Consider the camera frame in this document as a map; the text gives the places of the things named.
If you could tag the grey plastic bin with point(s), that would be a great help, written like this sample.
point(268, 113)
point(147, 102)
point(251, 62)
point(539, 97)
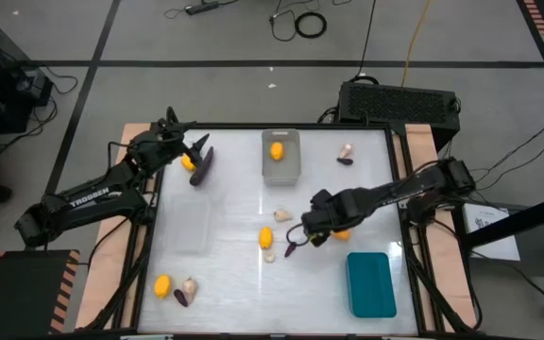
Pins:
point(281, 175)

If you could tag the long purple eggplant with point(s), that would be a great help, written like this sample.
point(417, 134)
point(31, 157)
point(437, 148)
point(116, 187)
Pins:
point(203, 170)

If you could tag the black table frame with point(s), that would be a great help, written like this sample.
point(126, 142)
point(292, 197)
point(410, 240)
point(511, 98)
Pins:
point(277, 126)

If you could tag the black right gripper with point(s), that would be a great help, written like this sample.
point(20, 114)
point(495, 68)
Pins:
point(333, 212)

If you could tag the teal plastic bin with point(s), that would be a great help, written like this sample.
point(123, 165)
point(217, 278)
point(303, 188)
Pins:
point(371, 288)

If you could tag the small purple eggplant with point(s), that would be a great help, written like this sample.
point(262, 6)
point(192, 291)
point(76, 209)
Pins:
point(345, 161)
point(291, 249)
point(181, 298)

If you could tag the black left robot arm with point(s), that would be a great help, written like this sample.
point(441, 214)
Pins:
point(88, 196)

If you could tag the wooden table board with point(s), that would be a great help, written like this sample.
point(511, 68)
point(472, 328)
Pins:
point(107, 264)
point(442, 264)

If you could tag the yellow lemon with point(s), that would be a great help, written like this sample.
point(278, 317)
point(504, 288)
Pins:
point(163, 286)

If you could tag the black power strip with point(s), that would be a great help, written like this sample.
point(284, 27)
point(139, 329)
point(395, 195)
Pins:
point(201, 8)

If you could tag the small white garlic bulb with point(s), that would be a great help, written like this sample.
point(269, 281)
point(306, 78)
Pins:
point(268, 255)

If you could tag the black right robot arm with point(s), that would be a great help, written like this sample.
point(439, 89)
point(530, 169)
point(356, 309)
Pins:
point(395, 193)

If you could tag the black stand beam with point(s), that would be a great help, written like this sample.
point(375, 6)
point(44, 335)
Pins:
point(527, 218)

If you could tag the clear plastic bin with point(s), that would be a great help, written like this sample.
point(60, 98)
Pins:
point(187, 226)

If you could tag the white paper sheet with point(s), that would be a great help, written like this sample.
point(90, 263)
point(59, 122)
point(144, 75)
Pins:
point(484, 219)

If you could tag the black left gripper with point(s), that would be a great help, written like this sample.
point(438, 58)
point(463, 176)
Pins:
point(158, 144)

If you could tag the black computer case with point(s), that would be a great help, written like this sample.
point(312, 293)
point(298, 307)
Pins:
point(395, 104)

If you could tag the yellow mango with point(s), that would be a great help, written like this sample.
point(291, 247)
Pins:
point(266, 237)
point(187, 164)
point(277, 151)

